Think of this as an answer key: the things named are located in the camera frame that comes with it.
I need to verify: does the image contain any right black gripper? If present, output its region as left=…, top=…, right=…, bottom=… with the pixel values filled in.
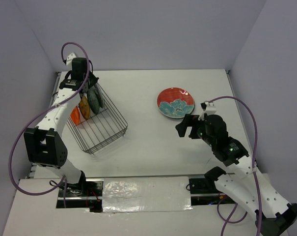
left=175, top=113, right=216, bottom=147

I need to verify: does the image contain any blue white floral plate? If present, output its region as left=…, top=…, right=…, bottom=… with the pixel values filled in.
left=160, top=108, right=196, bottom=121

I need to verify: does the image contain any red teal floral plate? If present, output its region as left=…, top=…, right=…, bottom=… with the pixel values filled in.
left=157, top=87, right=195, bottom=119

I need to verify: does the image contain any dark green plate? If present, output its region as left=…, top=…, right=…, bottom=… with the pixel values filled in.
left=95, top=83, right=104, bottom=108

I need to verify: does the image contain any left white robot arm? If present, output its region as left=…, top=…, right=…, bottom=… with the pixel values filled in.
left=24, top=53, right=98, bottom=196

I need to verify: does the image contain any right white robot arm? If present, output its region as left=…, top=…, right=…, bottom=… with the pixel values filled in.
left=176, top=114, right=297, bottom=236

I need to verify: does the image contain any green blue patterned small plate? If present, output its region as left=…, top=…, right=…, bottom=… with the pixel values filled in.
left=87, top=90, right=100, bottom=115

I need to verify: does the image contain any yellow patterned small plate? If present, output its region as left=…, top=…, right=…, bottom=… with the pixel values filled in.
left=79, top=95, right=91, bottom=120

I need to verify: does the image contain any orange small plate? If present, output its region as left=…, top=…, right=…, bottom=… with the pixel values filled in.
left=70, top=106, right=81, bottom=125

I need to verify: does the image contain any silver tape sheet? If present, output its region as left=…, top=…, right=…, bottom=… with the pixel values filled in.
left=102, top=177, right=192, bottom=213

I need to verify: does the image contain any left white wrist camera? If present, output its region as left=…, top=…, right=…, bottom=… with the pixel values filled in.
left=63, top=52, right=78, bottom=69

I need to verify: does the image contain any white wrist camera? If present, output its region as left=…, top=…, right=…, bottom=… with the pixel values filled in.
left=200, top=101, right=216, bottom=120
left=63, top=52, right=78, bottom=69

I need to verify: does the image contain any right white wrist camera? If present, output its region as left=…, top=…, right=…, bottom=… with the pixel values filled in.
left=200, top=101, right=216, bottom=120

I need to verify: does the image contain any grey wire dish rack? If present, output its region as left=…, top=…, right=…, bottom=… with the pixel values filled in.
left=64, top=86, right=128, bottom=154

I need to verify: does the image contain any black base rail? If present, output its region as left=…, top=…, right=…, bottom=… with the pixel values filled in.
left=56, top=176, right=225, bottom=213

